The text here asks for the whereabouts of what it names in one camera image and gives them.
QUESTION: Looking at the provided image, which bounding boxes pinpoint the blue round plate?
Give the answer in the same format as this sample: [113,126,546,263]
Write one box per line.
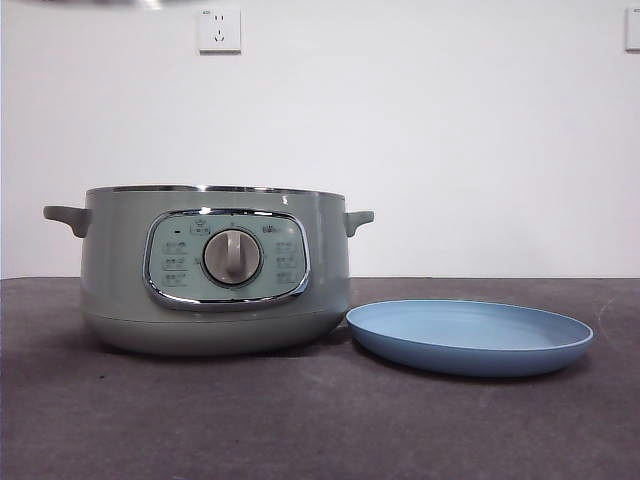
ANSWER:
[344,298,596,378]

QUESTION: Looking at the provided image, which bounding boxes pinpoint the glass lid with green knob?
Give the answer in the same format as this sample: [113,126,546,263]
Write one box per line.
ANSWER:
[86,0,184,11]

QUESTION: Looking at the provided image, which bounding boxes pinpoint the pale green electric steamer pot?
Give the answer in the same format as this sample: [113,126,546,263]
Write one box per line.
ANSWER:
[42,184,376,358]

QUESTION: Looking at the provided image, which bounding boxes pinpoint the white wall switch plate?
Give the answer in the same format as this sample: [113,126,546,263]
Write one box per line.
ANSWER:
[624,7,640,53]

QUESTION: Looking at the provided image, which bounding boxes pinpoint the white wall power socket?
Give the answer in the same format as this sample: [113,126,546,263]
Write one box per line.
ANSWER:
[197,7,243,56]

